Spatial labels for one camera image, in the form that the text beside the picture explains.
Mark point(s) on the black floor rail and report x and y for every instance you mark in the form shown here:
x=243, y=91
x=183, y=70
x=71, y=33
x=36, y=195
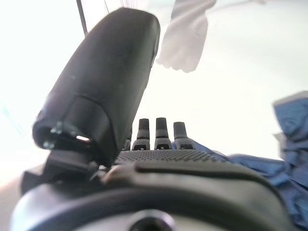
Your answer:
x=81, y=16

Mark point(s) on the dark blue garment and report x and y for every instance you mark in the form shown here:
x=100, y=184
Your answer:
x=293, y=144

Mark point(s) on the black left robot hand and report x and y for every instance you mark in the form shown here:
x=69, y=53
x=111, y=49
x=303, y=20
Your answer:
x=103, y=72

